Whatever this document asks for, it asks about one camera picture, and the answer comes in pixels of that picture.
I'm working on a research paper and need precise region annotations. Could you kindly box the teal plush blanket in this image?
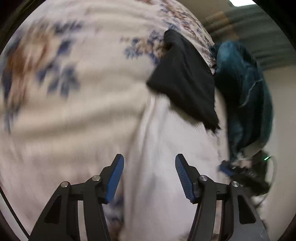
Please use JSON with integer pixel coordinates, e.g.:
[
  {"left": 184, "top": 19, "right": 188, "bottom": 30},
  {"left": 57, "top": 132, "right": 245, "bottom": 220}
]
[{"left": 210, "top": 41, "right": 273, "bottom": 161}]

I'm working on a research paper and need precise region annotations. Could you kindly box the black garment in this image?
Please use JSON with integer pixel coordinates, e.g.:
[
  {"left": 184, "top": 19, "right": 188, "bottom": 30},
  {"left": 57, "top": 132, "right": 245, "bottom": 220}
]
[{"left": 147, "top": 30, "right": 220, "bottom": 131}]

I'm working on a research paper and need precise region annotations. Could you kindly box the floral bed blanket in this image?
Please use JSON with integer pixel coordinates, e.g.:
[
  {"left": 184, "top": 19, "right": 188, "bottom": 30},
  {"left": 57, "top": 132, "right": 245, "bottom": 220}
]
[{"left": 1, "top": 1, "right": 214, "bottom": 240}]

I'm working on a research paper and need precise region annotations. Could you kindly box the white garment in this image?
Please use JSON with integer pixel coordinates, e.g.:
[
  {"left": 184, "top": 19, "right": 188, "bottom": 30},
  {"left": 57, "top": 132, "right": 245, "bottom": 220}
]
[{"left": 120, "top": 93, "right": 229, "bottom": 240}]

